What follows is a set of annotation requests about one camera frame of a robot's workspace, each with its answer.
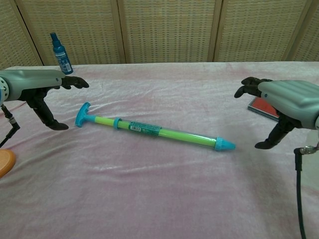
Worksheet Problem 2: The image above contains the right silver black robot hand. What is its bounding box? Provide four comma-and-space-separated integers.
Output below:
234, 76, 319, 149

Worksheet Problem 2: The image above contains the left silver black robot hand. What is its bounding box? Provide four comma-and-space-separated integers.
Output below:
6, 69, 90, 131

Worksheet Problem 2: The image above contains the green blue water pump toy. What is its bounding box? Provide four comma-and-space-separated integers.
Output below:
74, 102, 236, 152

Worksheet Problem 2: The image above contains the red ink pad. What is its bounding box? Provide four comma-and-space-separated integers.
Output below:
247, 96, 280, 122

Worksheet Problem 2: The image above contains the blue spray bottle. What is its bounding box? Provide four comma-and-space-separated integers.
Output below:
49, 32, 74, 75

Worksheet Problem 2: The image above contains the orange disc with hole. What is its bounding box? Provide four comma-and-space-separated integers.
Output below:
0, 149, 16, 178

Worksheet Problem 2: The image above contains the woven bamboo folding screen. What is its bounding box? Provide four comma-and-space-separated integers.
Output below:
0, 0, 319, 67

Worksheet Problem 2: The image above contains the pink velvet table cloth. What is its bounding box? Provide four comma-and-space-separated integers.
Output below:
0, 61, 319, 239

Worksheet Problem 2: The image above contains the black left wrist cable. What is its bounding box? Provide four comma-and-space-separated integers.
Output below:
0, 104, 21, 148

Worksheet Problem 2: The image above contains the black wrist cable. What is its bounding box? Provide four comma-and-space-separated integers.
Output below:
294, 141, 319, 239
0, 104, 21, 148

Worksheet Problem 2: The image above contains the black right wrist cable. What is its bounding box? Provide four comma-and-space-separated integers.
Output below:
294, 141, 319, 239

